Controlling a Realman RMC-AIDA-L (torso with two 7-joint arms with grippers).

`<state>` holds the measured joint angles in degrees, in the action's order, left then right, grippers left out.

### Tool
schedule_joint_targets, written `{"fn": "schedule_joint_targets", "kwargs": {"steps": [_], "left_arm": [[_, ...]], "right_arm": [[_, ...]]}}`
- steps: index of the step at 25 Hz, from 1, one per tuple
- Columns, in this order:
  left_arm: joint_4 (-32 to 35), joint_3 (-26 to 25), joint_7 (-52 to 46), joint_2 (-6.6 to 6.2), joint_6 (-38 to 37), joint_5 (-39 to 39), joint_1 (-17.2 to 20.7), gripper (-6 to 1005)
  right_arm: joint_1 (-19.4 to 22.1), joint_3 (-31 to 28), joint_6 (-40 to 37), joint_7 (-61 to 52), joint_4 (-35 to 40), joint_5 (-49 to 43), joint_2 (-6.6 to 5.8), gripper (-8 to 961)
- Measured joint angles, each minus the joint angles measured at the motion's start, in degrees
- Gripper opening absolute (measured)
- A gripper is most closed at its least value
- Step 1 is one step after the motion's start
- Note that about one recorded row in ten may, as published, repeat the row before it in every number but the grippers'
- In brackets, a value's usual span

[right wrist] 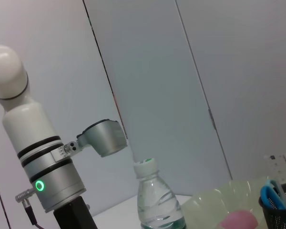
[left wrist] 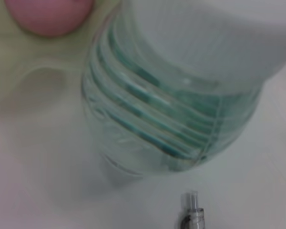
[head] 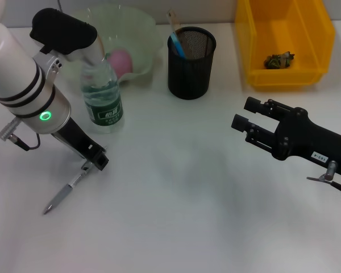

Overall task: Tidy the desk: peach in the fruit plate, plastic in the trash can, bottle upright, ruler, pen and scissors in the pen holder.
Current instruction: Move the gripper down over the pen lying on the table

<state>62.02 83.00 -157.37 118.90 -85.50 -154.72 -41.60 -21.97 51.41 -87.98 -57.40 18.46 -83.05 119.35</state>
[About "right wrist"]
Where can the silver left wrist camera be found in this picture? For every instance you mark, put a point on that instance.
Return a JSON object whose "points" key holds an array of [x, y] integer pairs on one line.
{"points": [[105, 138]]}

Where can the pink peach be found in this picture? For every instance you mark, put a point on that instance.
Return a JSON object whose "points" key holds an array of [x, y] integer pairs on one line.
{"points": [[238, 220]]}

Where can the blue scissors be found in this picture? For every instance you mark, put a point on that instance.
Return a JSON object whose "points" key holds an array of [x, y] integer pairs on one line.
{"points": [[268, 195]]}

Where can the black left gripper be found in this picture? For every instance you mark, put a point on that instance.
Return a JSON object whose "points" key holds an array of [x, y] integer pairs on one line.
{"points": [[74, 217]]}

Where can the translucent green fruit plate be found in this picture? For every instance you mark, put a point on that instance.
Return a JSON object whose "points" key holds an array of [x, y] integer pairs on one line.
{"points": [[209, 202]]}

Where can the black mesh pen holder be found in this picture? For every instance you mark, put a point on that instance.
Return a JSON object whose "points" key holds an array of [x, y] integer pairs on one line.
{"points": [[283, 219]]}

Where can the clear green-label water bottle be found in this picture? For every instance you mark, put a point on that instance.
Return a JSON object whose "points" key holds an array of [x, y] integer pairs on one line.
{"points": [[157, 202]]}

